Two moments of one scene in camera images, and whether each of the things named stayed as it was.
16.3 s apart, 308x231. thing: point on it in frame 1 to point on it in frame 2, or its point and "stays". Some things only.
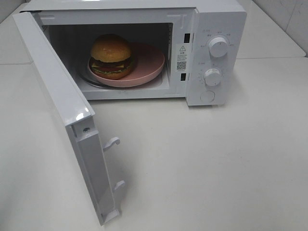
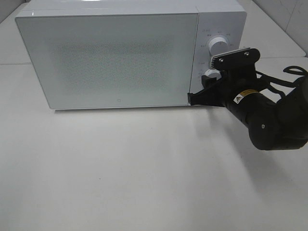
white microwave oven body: [192, 50] stays
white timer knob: [212, 77] stays
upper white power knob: [218, 47] stays
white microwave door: [85, 137] to [112, 60]
